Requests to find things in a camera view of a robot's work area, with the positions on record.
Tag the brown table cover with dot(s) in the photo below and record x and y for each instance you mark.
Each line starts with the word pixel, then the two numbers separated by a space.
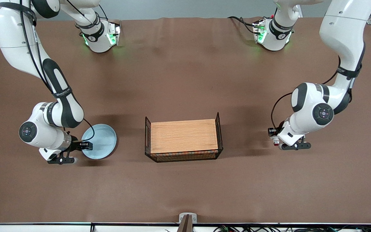
pixel 43 193

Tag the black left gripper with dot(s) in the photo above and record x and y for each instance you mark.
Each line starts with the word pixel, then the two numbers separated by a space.
pixel 273 131

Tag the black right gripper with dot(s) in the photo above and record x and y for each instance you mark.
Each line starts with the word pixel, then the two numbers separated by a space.
pixel 75 144

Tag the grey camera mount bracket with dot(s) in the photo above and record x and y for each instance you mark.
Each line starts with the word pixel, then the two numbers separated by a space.
pixel 187 222

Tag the light blue round plate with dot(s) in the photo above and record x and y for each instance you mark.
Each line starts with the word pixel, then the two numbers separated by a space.
pixel 103 141

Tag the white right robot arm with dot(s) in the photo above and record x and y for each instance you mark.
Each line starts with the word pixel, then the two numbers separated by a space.
pixel 18 38

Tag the red push button switch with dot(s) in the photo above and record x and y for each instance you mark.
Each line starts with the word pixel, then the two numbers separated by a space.
pixel 275 140

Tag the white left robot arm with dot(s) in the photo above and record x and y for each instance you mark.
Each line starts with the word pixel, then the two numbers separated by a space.
pixel 343 32

